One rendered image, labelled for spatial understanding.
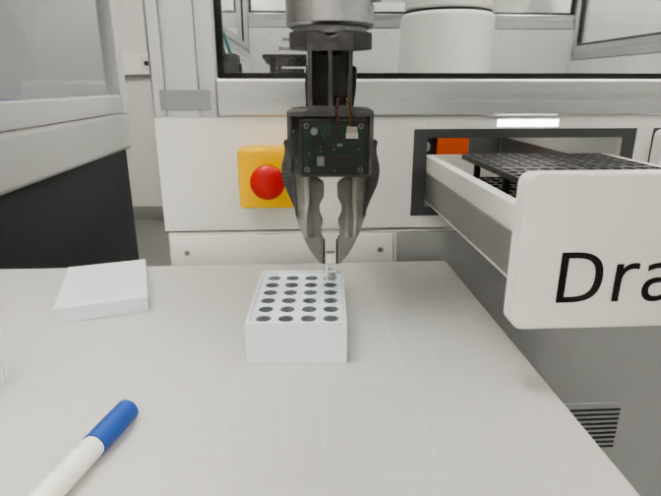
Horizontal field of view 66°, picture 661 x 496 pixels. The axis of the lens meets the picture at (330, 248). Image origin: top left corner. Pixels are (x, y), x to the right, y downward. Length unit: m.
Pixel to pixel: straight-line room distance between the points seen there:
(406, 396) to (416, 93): 0.39
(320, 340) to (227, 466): 0.14
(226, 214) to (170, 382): 0.30
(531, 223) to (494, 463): 0.15
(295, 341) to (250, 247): 0.28
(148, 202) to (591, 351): 3.65
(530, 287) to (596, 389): 0.54
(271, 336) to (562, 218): 0.24
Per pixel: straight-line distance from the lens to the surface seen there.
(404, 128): 0.67
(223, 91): 0.66
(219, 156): 0.67
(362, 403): 0.39
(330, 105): 0.42
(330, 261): 0.51
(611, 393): 0.93
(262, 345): 0.44
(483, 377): 0.44
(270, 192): 0.60
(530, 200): 0.36
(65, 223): 1.29
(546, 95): 0.73
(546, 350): 0.84
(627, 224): 0.40
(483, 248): 0.48
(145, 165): 4.11
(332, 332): 0.43
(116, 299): 0.56
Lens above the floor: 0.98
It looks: 18 degrees down
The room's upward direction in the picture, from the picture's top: straight up
